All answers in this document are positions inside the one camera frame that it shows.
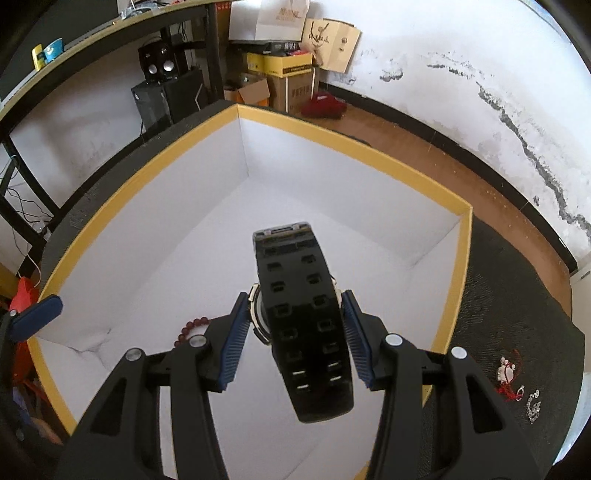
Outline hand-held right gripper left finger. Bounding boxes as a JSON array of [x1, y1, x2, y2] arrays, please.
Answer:
[[54, 292, 254, 480]]

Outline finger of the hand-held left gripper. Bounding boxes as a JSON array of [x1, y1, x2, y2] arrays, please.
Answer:
[[0, 294, 63, 343]]

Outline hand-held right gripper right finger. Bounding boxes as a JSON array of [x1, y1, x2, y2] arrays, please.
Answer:
[[341, 290, 548, 480]]

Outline dark red bead bracelet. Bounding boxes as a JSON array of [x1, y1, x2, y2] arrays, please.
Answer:
[[173, 318, 213, 352]]

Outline black wristwatch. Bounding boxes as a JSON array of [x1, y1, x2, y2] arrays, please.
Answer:
[[248, 222, 356, 424]]

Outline red string charm bracelet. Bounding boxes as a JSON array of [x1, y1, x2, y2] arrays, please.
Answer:
[[496, 348, 522, 402]]

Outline yellow box with white inside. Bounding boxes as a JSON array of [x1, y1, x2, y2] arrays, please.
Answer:
[[25, 104, 474, 480]]

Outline silver chain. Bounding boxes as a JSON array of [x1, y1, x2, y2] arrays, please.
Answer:
[[524, 390, 543, 423]]

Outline dark flower-patterned mat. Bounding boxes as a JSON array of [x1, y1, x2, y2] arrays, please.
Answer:
[[41, 99, 578, 480]]

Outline red cloth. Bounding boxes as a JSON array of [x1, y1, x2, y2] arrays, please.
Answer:
[[301, 92, 346, 118]]

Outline open brown cardboard box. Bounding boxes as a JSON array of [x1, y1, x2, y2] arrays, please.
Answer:
[[225, 78, 271, 109]]

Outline printed brown cardboard box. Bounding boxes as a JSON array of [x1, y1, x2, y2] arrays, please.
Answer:
[[268, 69, 319, 116]]

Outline black speaker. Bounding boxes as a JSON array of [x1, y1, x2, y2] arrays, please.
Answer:
[[137, 41, 178, 83]]

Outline yellow and black flat box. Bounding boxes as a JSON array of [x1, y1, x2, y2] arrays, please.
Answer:
[[247, 51, 315, 77]]

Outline brown paper bag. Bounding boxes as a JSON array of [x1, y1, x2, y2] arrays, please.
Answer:
[[302, 18, 363, 75]]

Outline orange box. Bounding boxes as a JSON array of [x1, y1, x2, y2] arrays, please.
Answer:
[[215, 0, 232, 40]]

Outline black cables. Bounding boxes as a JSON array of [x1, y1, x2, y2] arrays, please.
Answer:
[[0, 157, 51, 241]]

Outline black frame desk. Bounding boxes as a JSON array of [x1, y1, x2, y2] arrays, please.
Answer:
[[0, 0, 232, 241]]

